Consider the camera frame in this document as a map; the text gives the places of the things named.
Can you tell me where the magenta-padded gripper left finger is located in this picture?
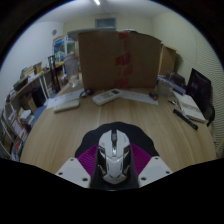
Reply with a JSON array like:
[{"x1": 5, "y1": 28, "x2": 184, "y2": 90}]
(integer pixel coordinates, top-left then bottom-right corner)
[{"x1": 54, "y1": 143, "x2": 108, "y2": 189}]

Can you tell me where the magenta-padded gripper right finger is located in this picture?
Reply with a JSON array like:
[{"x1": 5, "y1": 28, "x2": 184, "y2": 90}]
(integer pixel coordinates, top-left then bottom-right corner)
[{"x1": 126, "y1": 143, "x2": 174, "y2": 189}]

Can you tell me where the white and grey computer mouse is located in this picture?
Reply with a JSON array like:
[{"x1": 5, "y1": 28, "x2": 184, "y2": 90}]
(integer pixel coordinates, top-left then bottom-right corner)
[{"x1": 96, "y1": 129, "x2": 132, "y2": 185}]

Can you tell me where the black marker pen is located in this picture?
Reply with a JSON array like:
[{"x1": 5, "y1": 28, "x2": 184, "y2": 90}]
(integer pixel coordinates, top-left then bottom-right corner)
[{"x1": 172, "y1": 108, "x2": 199, "y2": 131}]

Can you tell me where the open white notebook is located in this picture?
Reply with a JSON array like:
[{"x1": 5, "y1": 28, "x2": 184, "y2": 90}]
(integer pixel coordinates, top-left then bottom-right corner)
[{"x1": 173, "y1": 91, "x2": 208, "y2": 124}]

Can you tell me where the white paper sheet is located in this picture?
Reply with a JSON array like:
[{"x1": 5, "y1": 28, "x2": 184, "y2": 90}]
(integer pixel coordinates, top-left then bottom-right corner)
[
  {"x1": 45, "y1": 88, "x2": 85, "y2": 109},
  {"x1": 118, "y1": 89, "x2": 160, "y2": 106}
]

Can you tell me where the black office chair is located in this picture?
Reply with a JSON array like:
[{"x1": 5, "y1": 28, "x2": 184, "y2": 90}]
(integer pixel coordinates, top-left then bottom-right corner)
[{"x1": 205, "y1": 103, "x2": 216, "y2": 128}]

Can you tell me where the white remote control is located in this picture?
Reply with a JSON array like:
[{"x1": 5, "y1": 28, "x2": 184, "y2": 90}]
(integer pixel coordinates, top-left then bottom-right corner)
[{"x1": 91, "y1": 88, "x2": 123, "y2": 107}]

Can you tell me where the tall black stand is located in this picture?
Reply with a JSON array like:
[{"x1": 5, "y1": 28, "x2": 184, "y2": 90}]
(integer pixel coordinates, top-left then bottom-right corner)
[{"x1": 47, "y1": 54, "x2": 63, "y2": 94}]

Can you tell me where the long cluttered side desk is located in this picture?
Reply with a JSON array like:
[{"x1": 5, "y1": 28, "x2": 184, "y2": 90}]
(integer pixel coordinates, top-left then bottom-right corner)
[{"x1": 4, "y1": 61, "x2": 64, "y2": 104}]

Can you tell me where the smaller brown cardboard box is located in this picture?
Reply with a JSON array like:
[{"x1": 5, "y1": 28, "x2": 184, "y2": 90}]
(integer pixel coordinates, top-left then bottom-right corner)
[{"x1": 159, "y1": 44, "x2": 178, "y2": 78}]

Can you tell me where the large brown cardboard box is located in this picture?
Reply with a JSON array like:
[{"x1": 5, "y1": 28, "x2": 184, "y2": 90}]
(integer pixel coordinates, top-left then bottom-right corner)
[{"x1": 77, "y1": 29, "x2": 163, "y2": 91}]

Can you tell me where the blue and white claw machine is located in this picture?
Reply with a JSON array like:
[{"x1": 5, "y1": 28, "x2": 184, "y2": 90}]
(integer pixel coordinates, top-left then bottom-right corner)
[{"x1": 52, "y1": 35, "x2": 76, "y2": 64}]

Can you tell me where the grey window above door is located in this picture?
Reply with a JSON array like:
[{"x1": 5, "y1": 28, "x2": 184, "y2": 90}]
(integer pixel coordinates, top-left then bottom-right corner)
[{"x1": 94, "y1": 17, "x2": 118, "y2": 29}]

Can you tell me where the small black coiled cable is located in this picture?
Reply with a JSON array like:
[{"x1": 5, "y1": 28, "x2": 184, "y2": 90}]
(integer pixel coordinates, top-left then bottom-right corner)
[{"x1": 79, "y1": 88, "x2": 94, "y2": 99}]

